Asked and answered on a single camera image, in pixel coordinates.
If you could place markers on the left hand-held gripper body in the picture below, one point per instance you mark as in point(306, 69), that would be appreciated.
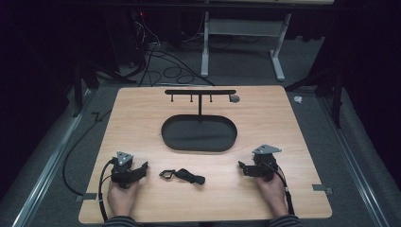
point(121, 171)

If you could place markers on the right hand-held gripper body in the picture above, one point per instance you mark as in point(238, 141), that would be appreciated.
point(264, 164)

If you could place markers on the black hook rack with tray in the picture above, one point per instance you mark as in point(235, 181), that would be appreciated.
point(199, 134)

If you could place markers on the person's left hand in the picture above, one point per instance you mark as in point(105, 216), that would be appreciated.
point(122, 200)

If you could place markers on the person's right hand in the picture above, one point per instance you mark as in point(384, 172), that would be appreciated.
point(273, 195)

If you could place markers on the grey tape piece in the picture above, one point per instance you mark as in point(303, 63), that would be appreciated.
point(322, 188)
point(86, 197)

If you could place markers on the small grey round disc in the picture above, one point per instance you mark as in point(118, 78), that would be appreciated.
point(234, 98)

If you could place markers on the small white crumpled scrap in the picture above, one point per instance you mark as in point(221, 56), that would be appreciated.
point(298, 99)

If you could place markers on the black tripod stand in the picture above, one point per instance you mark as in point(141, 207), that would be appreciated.
point(334, 91)
point(82, 82)

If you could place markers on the grey metal floor rail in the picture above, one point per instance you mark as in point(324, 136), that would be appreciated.
point(47, 171)
point(356, 164)

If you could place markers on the white metal desk frame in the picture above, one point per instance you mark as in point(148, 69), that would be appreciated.
point(244, 28)

